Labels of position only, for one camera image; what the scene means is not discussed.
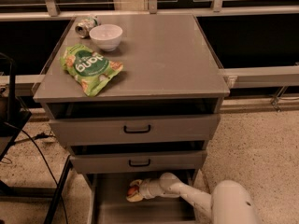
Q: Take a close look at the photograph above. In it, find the grey drawer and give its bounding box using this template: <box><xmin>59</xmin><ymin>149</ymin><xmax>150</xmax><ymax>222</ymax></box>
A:
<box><xmin>71</xmin><ymin>141</ymin><xmax>206</xmax><ymax>174</ymax></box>
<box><xmin>48</xmin><ymin>98</ymin><xmax>220</xmax><ymax>147</ymax></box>
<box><xmin>88</xmin><ymin>171</ymin><xmax>196</xmax><ymax>224</ymax></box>

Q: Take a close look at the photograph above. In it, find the metal window railing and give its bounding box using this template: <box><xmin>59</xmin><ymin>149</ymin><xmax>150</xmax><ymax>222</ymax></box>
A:
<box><xmin>0</xmin><ymin>0</ymin><xmax>299</xmax><ymax>110</ymax></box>

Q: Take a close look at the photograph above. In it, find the black stand left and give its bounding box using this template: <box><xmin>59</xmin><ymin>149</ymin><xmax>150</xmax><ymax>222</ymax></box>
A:
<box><xmin>0</xmin><ymin>53</ymin><xmax>71</xmax><ymax>224</ymax></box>

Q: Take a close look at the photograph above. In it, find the grey top drawer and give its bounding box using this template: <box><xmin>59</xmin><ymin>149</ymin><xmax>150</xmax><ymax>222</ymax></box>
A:
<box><xmin>48</xmin><ymin>98</ymin><xmax>220</xmax><ymax>147</ymax></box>

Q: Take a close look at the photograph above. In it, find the green chip bag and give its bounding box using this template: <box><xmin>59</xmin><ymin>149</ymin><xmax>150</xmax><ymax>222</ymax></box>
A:
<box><xmin>60</xmin><ymin>44</ymin><xmax>123</xmax><ymax>97</ymax></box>

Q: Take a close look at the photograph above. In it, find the grey middle drawer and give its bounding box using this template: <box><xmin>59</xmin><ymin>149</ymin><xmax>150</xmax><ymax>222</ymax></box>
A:
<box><xmin>71</xmin><ymin>141</ymin><xmax>206</xmax><ymax>174</ymax></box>

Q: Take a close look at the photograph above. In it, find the grey bottom drawer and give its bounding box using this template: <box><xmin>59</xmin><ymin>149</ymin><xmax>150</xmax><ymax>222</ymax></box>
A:
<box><xmin>88</xmin><ymin>171</ymin><xmax>196</xmax><ymax>224</ymax></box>

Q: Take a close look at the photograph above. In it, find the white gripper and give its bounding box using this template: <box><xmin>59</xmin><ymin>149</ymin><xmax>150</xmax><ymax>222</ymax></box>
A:
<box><xmin>126</xmin><ymin>178</ymin><xmax>164</xmax><ymax>203</ymax></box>

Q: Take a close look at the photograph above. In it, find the red apple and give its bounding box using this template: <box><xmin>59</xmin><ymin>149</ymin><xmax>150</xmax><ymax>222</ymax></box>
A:
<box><xmin>127</xmin><ymin>186</ymin><xmax>139</xmax><ymax>196</ymax></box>

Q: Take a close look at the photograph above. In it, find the white ceramic bowl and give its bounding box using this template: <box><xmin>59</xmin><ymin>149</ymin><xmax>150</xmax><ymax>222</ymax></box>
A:
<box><xmin>89</xmin><ymin>24</ymin><xmax>123</xmax><ymax>51</ymax></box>

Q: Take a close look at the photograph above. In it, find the grey drawer cabinet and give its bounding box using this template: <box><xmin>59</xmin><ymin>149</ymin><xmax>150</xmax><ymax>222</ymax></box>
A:
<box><xmin>33</xmin><ymin>13</ymin><xmax>231</xmax><ymax>224</ymax></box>

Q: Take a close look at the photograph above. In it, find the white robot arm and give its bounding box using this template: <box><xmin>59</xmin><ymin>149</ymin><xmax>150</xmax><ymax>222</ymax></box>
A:
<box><xmin>126</xmin><ymin>173</ymin><xmax>262</xmax><ymax>224</ymax></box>

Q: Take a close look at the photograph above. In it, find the crushed aluminium can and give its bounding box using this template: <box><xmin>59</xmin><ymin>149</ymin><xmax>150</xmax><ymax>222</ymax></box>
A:
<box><xmin>75</xmin><ymin>16</ymin><xmax>101</xmax><ymax>38</ymax></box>

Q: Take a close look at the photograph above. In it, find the black cable on floor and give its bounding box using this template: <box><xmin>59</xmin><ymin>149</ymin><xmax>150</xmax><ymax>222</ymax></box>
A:
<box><xmin>0</xmin><ymin>121</ymin><xmax>70</xmax><ymax>224</ymax></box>

